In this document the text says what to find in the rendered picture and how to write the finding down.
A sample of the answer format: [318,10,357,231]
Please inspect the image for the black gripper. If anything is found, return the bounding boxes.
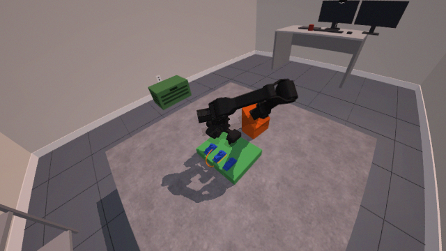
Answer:
[206,117,241,145]

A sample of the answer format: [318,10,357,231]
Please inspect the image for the blue micro servo with orange cable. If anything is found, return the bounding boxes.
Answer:
[206,149,226,167]

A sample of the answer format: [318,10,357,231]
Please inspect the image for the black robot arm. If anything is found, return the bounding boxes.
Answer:
[197,79,298,139]

